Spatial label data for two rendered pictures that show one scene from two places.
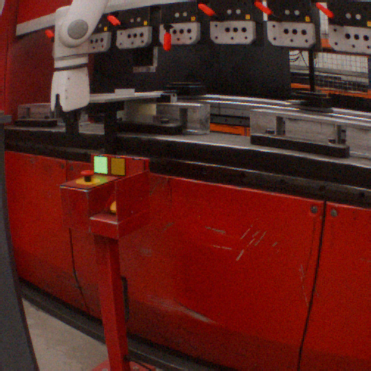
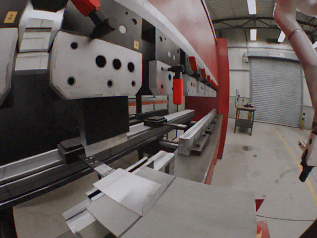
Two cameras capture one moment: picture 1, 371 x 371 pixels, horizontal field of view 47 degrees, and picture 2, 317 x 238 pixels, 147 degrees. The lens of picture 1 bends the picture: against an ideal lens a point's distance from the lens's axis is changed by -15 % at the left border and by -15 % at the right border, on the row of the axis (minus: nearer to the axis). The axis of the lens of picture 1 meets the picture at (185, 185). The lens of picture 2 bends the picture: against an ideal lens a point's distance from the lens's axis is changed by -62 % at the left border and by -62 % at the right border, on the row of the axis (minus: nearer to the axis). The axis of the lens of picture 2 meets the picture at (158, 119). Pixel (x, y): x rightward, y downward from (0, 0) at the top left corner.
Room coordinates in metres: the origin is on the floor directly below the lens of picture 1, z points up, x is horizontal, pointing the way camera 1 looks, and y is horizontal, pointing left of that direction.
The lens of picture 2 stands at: (1.60, 0.35, 1.17)
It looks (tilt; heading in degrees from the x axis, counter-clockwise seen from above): 11 degrees down; 265
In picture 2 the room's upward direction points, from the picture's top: straight up
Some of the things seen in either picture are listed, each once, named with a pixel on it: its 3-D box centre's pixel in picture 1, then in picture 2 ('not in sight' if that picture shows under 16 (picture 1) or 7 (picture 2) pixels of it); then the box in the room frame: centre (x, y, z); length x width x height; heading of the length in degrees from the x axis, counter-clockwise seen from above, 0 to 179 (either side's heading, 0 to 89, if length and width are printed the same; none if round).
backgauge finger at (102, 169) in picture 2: (173, 89); (83, 154); (1.80, 0.05, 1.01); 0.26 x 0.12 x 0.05; 144
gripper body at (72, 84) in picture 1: (71, 86); (315, 147); (1.07, 0.26, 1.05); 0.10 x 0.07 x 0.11; 153
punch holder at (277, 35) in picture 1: (294, 23); (194, 82); (1.34, -0.32, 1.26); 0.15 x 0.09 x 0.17; 54
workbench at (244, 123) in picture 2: not in sight; (245, 110); (-2.11, -3.36, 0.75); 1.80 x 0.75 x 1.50; 45
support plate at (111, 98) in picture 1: (113, 97); (179, 213); (1.55, 0.23, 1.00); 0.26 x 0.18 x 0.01; 144
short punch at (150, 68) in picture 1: (144, 59); (106, 123); (1.67, 0.15, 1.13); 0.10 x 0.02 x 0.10; 54
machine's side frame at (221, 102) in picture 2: not in sight; (207, 97); (0.49, -1.81, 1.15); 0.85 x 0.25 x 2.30; 144
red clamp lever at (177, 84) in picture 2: (168, 37); (175, 85); (1.53, 0.06, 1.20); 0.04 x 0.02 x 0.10; 144
